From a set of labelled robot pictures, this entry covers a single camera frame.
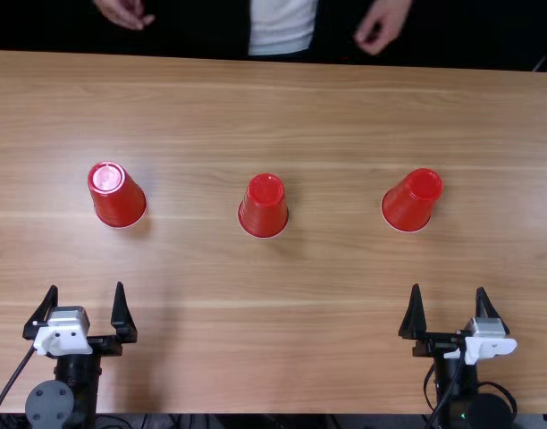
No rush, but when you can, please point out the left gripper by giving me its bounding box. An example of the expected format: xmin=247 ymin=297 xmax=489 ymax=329
xmin=22 ymin=281 xmax=139 ymax=358

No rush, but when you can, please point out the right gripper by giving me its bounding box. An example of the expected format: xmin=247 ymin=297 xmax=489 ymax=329
xmin=398 ymin=283 xmax=510 ymax=358

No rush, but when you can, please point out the red cup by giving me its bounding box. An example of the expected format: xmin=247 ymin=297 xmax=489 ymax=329
xmin=237 ymin=172 xmax=290 ymax=240
xmin=87 ymin=161 xmax=148 ymax=230
xmin=381 ymin=167 xmax=443 ymax=233

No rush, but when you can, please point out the person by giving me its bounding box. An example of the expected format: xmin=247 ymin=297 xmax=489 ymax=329
xmin=76 ymin=0 xmax=435 ymax=63

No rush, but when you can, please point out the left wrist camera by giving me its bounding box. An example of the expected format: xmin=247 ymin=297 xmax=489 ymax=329
xmin=33 ymin=306 xmax=94 ymax=358

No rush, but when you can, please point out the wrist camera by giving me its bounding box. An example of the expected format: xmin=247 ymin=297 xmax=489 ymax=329
xmin=33 ymin=306 xmax=94 ymax=358
xmin=442 ymin=315 xmax=518 ymax=364

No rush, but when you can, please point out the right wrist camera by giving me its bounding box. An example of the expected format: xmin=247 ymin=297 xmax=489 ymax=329
xmin=442 ymin=315 xmax=518 ymax=364

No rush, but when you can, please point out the black cable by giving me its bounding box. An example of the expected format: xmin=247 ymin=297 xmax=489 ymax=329
xmin=423 ymin=357 xmax=465 ymax=429
xmin=0 ymin=342 xmax=38 ymax=421

